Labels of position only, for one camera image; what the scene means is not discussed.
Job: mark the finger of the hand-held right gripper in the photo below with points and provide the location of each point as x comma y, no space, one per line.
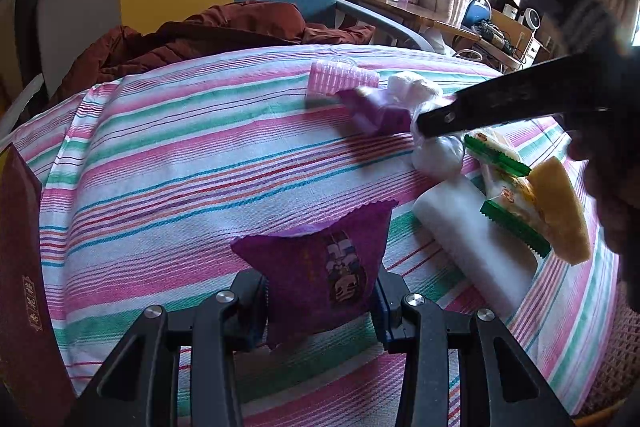
500,102

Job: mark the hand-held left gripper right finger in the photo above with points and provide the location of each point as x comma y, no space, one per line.
382,314

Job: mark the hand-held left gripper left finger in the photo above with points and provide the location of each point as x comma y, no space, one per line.
257,309

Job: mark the purple snack packet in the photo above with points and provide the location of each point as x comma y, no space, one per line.
372,112
310,267

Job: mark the bag of white cotton balls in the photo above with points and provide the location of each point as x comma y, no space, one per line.
440,157

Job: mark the green-edged snack packet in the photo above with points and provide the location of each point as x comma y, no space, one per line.
515,207
492,152

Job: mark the yellow sponge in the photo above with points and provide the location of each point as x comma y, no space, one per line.
560,212

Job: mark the maroon box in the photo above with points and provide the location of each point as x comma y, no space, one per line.
25,282

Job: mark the person's right hand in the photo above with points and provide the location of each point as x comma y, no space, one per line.
615,177

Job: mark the small white fan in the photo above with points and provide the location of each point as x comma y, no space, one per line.
530,18

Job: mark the blue round appliance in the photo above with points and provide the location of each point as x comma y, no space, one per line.
476,13

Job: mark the wooden desk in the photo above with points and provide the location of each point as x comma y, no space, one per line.
400,14

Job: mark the pink ribbed plastic pack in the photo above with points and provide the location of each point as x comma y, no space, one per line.
340,79

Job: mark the striped bed sheet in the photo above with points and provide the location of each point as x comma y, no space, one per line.
175,167

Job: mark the woven rattan seat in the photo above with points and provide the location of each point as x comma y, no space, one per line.
612,357

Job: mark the dark red jacket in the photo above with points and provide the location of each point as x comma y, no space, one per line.
210,32

